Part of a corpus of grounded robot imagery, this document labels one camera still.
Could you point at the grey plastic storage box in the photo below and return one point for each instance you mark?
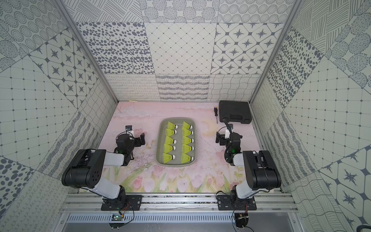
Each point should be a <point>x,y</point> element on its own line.
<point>178,137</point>

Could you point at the green circuit board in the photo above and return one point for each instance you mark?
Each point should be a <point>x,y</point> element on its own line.
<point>116,217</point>

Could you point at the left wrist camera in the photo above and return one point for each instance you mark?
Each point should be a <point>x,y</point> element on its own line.
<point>129,130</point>

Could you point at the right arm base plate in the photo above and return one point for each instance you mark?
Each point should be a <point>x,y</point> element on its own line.
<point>236,202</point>

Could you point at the black handled screwdriver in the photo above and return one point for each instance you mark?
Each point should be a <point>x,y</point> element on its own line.
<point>216,114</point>

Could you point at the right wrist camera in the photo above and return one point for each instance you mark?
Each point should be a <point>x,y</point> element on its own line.
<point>229,128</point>

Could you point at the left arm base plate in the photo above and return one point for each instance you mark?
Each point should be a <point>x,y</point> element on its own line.
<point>132,201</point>

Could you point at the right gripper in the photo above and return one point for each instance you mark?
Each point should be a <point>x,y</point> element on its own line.
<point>222,138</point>

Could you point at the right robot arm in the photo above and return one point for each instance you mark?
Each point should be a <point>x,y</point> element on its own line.
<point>261,173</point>

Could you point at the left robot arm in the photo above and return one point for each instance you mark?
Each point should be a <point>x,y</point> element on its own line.
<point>85,170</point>

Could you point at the black plastic tool case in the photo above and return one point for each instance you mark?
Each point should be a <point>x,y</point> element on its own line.
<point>235,111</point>

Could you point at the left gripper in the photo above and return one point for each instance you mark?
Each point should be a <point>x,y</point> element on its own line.
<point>137,140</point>

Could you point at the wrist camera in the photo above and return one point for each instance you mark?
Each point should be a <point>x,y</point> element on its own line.
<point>129,130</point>
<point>229,128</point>

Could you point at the yellow shuttlecock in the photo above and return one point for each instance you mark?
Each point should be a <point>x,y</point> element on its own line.
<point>186,126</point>
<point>168,148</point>
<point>185,158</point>
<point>187,132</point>
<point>171,126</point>
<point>170,132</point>
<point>170,141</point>
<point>187,148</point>
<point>186,140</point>
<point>167,157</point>

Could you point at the aluminium mounting rail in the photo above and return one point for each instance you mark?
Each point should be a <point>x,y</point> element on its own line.
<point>185,203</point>

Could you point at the black round connector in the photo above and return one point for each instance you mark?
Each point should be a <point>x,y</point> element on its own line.
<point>241,219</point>

